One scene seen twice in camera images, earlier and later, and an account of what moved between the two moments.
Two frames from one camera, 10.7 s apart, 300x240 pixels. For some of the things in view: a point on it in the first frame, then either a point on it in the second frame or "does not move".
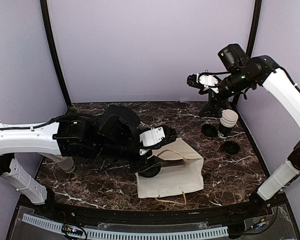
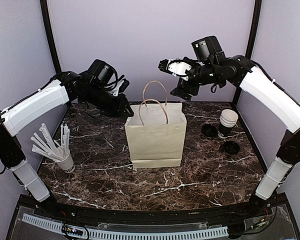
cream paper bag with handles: (182, 171) to (156, 133)
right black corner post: (254, 27) does not move
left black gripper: (146, 163) to (119, 108)
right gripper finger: (209, 110) to (181, 93)
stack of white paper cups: (228, 120) does not move
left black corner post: (47, 29) does not move
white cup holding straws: (67, 165) does not move
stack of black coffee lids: (231, 147) does not move
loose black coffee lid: (209, 130) does not move
